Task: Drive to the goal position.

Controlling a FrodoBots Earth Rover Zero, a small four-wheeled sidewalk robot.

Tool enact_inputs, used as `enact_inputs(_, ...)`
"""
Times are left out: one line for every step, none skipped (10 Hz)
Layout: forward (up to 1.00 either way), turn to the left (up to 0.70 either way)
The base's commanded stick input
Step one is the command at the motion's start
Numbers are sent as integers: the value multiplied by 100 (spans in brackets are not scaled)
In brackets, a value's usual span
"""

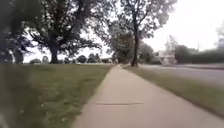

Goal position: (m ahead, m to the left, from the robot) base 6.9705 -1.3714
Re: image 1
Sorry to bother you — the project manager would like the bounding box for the medium green tree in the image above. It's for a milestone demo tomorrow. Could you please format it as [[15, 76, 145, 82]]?
[[106, 19, 134, 64]]

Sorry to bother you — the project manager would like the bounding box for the tall tree beside sidewalk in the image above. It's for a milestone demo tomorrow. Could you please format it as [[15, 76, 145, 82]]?
[[113, 0, 178, 68]]

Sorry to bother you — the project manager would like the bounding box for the pale concrete sidewalk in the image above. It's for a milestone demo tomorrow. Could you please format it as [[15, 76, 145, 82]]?
[[70, 64, 224, 128]]

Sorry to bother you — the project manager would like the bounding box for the distant row of trees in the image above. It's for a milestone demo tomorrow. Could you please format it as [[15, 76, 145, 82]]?
[[29, 53, 114, 65]]

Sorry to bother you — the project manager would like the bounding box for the white building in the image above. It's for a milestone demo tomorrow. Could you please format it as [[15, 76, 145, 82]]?
[[158, 34, 179, 66]]

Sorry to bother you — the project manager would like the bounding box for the large broad tree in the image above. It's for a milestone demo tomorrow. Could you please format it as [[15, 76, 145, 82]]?
[[24, 0, 111, 65]]

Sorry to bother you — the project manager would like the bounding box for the wide grass lawn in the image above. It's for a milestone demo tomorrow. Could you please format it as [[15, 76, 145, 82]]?
[[0, 63, 114, 128]]

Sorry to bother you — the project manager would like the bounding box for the narrow grass verge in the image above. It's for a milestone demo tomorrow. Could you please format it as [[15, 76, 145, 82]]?
[[123, 65, 224, 118]]

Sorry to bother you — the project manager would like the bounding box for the grey asphalt road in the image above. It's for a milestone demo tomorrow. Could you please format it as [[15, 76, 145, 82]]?
[[139, 64, 224, 88]]

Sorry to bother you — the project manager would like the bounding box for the dark hedge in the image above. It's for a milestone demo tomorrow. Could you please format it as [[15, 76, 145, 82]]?
[[174, 44, 224, 65]]

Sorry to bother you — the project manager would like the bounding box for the dark leafy tree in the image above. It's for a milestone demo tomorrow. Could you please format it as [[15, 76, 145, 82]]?
[[0, 0, 34, 65]]

